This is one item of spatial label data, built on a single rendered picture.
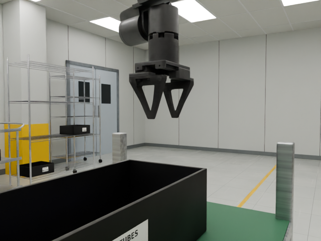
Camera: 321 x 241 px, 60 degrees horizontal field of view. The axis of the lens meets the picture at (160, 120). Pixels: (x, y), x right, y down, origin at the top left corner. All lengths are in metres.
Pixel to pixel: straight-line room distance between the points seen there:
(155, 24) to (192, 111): 7.48
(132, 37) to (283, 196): 0.43
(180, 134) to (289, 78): 3.24
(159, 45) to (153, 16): 0.05
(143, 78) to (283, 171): 0.33
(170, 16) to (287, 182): 0.38
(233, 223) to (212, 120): 7.22
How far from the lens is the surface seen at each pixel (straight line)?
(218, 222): 0.57
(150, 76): 0.47
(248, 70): 7.53
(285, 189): 0.61
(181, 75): 0.52
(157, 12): 0.53
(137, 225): 0.33
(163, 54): 0.51
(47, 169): 4.42
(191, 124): 8.00
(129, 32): 0.58
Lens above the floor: 1.17
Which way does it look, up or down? 2 degrees down
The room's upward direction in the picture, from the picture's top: straight up
